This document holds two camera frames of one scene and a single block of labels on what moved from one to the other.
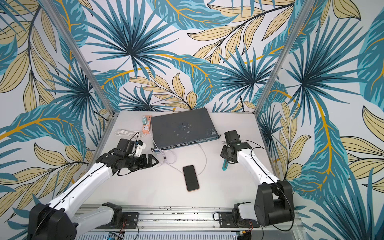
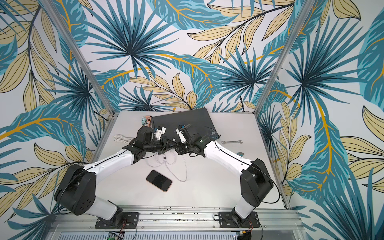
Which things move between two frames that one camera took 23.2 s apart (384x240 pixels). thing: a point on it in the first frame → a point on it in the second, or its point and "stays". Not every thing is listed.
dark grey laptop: (183, 128) stays
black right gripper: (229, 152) → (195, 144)
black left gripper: (144, 164) → (165, 144)
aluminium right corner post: (306, 8) stays
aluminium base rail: (175, 223) stays
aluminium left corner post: (110, 108) stays
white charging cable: (164, 157) → (166, 162)
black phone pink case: (190, 178) → (159, 181)
